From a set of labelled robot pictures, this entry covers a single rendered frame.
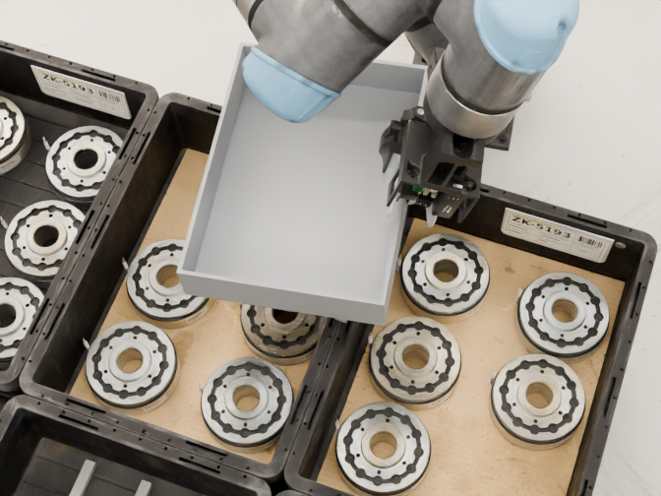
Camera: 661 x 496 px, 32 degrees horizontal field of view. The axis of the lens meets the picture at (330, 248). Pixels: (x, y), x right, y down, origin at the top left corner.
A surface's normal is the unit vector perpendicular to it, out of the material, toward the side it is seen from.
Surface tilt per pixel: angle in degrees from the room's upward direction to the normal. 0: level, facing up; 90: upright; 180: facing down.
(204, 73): 0
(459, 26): 63
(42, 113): 0
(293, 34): 36
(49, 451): 0
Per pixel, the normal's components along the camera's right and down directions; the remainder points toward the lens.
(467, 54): -0.79, 0.47
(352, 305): -0.19, 0.89
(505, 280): -0.03, -0.44
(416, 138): 0.22, -0.40
